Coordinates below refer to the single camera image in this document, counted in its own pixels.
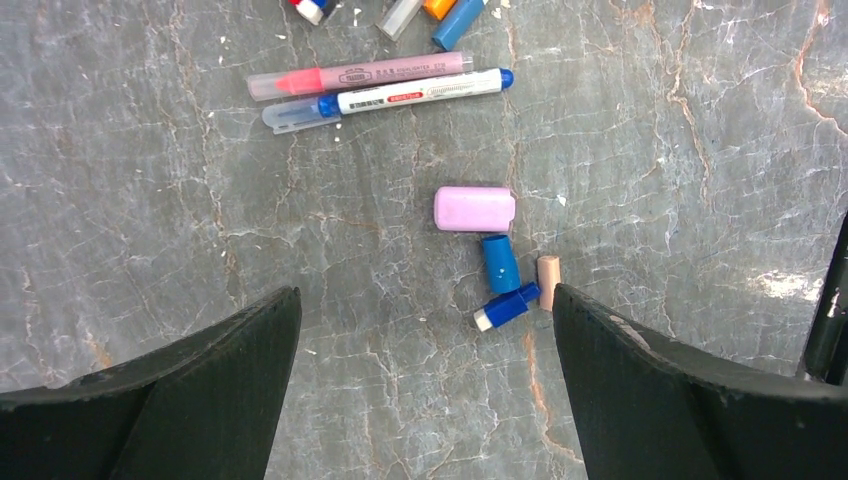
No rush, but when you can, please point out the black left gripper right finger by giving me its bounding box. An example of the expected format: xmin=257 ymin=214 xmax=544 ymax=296
xmin=553 ymin=284 xmax=847 ymax=479

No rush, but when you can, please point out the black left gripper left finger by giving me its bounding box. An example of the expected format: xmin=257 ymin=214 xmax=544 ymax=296
xmin=1 ymin=287 xmax=302 ymax=479

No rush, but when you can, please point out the peach marker cap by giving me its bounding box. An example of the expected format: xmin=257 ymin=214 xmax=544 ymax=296
xmin=537 ymin=255 xmax=562 ymax=312

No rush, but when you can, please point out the small blue white cap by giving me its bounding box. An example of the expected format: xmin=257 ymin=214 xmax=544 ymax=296
xmin=473 ymin=282 xmax=541 ymax=332

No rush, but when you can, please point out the light blue marker cap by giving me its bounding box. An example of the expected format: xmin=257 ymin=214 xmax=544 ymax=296
xmin=482 ymin=234 xmax=521 ymax=295

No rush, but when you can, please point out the blue white marker clear cap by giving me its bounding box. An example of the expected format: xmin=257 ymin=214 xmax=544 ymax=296
xmin=261 ymin=67 xmax=515 ymax=136

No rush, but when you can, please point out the pink highlighter clear cap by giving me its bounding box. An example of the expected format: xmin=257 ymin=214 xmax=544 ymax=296
xmin=245 ymin=50 xmax=475 ymax=103

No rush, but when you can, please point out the white marker red tip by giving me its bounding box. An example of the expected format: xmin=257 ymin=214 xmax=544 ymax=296
xmin=288 ymin=0 xmax=336 ymax=26

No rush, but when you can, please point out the white marker orange tip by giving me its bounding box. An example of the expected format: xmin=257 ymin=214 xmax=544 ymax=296
xmin=422 ymin=0 xmax=457 ymax=21

